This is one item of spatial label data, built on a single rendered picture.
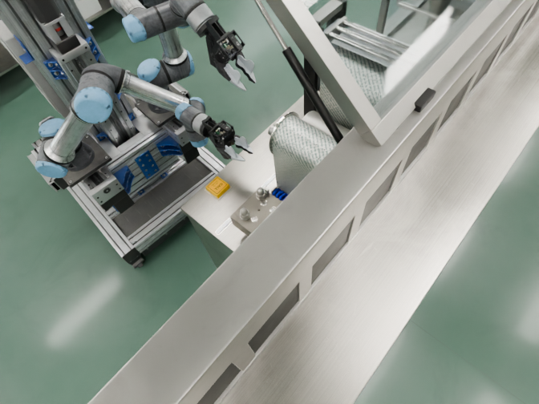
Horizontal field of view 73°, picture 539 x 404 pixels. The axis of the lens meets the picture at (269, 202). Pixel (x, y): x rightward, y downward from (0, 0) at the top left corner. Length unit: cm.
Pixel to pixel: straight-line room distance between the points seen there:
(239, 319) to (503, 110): 83
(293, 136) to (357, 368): 66
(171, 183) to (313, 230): 200
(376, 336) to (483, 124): 57
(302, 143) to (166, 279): 155
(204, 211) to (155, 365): 101
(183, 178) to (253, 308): 202
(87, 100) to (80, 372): 157
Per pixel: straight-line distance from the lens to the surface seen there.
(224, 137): 133
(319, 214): 53
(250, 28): 392
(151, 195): 246
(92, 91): 140
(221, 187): 147
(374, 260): 75
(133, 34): 126
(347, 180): 57
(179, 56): 186
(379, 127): 61
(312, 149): 105
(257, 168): 153
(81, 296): 259
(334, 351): 69
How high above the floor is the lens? 212
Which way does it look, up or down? 58 degrees down
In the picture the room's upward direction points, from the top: 8 degrees counter-clockwise
